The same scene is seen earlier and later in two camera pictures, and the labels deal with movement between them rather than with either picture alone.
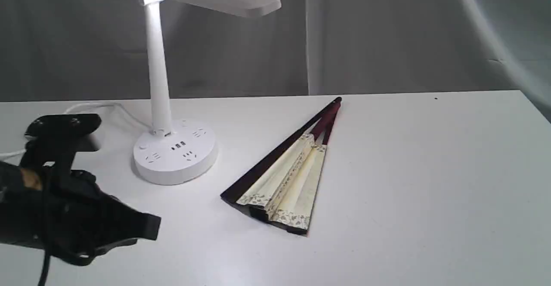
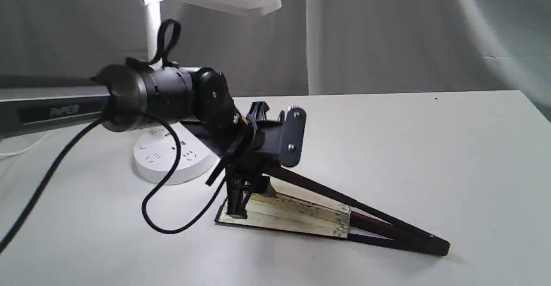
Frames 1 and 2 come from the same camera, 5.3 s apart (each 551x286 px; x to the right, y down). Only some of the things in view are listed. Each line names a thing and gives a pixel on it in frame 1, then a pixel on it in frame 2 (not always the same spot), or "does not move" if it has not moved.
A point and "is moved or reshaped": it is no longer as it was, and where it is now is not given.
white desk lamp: x=172 y=152 does not move
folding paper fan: x=281 y=187 is moved or reshaped
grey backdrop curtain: x=68 y=38 does not move
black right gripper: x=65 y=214 to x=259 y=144
